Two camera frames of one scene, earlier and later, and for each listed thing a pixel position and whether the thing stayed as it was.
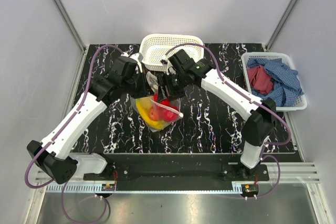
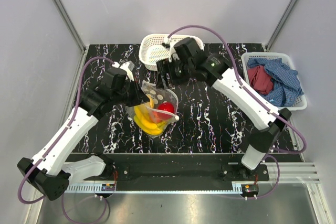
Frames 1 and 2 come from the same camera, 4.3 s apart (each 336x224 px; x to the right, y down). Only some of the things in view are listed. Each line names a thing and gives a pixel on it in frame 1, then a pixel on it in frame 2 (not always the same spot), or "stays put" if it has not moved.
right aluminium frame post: (289, 10) stays put
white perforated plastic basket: (156, 49) stays put
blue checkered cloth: (286, 88) stays put
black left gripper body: (137, 86) -> (134, 97)
